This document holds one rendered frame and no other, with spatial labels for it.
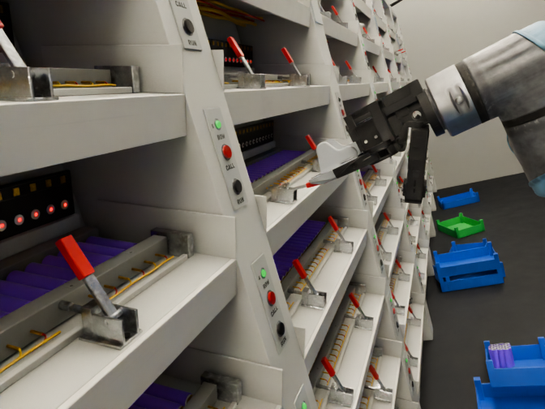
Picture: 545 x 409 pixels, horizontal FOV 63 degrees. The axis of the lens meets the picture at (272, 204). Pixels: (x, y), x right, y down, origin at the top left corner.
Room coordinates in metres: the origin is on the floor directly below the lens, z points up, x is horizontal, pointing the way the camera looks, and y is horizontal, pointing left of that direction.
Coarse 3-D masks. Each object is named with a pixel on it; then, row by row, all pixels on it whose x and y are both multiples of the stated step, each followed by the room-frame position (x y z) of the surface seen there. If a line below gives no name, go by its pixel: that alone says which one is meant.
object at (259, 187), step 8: (312, 152) 1.09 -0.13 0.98; (296, 160) 0.98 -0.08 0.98; (312, 160) 1.06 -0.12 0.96; (280, 168) 0.89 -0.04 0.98; (288, 168) 0.90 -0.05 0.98; (296, 168) 0.96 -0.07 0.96; (304, 168) 0.96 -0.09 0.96; (264, 176) 0.82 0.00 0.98; (272, 176) 0.82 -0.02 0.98; (280, 176) 0.85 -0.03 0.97; (288, 176) 0.87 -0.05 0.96; (256, 184) 0.75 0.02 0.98; (264, 184) 0.77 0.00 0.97; (272, 184) 0.81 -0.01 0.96; (280, 184) 0.81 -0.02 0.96; (256, 192) 0.74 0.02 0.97; (264, 192) 0.77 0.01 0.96
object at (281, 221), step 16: (272, 144) 1.16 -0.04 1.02; (288, 144) 1.19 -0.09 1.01; (304, 144) 1.17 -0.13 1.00; (304, 176) 0.93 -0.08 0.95; (304, 192) 0.79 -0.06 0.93; (320, 192) 0.86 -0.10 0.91; (272, 208) 0.70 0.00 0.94; (288, 208) 0.70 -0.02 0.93; (304, 208) 0.76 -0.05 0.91; (272, 224) 0.61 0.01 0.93; (288, 224) 0.67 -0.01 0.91; (272, 240) 0.61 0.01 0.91
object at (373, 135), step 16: (416, 80) 0.62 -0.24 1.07; (400, 96) 0.65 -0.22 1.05; (416, 96) 0.62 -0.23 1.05; (368, 112) 0.64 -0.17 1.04; (384, 112) 0.64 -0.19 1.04; (400, 112) 0.64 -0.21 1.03; (432, 112) 0.60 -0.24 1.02; (352, 128) 0.65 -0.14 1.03; (368, 128) 0.64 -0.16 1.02; (384, 128) 0.63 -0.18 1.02; (400, 128) 0.64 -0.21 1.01; (432, 128) 0.61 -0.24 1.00; (368, 144) 0.64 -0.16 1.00; (384, 144) 0.63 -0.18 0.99; (400, 144) 0.64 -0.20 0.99
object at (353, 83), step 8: (336, 72) 1.22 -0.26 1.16; (344, 72) 1.81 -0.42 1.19; (352, 72) 1.62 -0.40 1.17; (360, 72) 1.78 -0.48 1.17; (368, 72) 1.77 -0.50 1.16; (344, 80) 1.36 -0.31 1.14; (352, 80) 1.62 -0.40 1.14; (360, 80) 1.61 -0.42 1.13; (368, 80) 1.78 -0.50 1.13; (344, 88) 1.30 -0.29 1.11; (352, 88) 1.42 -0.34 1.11; (360, 88) 1.57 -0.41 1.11; (368, 88) 1.75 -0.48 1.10; (344, 96) 1.31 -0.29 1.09; (352, 96) 1.44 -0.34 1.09; (360, 96) 1.58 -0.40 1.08
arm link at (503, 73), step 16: (528, 32) 0.56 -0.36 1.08; (544, 32) 0.55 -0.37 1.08; (496, 48) 0.58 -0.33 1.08; (512, 48) 0.56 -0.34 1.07; (528, 48) 0.55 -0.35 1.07; (544, 48) 0.54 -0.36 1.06; (464, 64) 0.59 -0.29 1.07; (480, 64) 0.58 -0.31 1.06; (496, 64) 0.56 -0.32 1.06; (512, 64) 0.55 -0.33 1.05; (528, 64) 0.55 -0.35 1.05; (544, 64) 0.54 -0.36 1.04; (464, 80) 0.58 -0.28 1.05; (480, 80) 0.57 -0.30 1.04; (496, 80) 0.56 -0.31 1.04; (512, 80) 0.55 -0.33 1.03; (528, 80) 0.55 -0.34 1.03; (544, 80) 0.54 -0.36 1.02; (480, 96) 0.57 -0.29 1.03; (496, 96) 0.56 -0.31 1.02; (512, 96) 0.56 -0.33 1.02; (528, 96) 0.55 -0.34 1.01; (544, 96) 0.54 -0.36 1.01; (480, 112) 0.58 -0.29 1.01; (496, 112) 0.58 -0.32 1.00; (512, 112) 0.57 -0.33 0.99; (528, 112) 0.55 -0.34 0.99
